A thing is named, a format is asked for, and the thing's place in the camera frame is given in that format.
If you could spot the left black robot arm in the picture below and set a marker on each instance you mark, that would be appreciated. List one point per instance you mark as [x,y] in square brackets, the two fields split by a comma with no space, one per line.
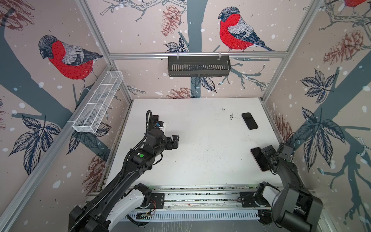
[112,204]

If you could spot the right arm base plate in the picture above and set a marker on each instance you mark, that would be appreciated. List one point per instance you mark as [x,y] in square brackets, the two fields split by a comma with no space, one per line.
[251,199]

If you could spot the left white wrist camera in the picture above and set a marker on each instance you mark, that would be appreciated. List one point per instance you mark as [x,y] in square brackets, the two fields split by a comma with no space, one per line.
[160,125]

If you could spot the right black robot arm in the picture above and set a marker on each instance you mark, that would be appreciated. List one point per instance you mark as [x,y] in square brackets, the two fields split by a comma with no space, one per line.
[294,208]

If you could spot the white mesh wall tray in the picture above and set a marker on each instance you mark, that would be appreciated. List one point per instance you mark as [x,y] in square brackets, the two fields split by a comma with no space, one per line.
[94,111]

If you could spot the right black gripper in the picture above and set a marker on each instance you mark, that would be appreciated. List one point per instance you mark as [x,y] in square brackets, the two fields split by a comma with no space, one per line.
[267,153]

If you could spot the black hanging wire basket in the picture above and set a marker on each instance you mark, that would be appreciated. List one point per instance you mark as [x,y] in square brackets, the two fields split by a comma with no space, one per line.
[199,66]

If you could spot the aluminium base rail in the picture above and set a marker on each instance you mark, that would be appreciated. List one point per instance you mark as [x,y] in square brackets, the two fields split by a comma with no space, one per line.
[205,198]

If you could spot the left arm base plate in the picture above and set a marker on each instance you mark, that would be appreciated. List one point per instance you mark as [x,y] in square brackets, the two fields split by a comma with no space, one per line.
[155,200]

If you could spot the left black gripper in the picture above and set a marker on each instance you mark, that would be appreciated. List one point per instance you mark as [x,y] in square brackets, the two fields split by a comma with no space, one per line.
[175,140]

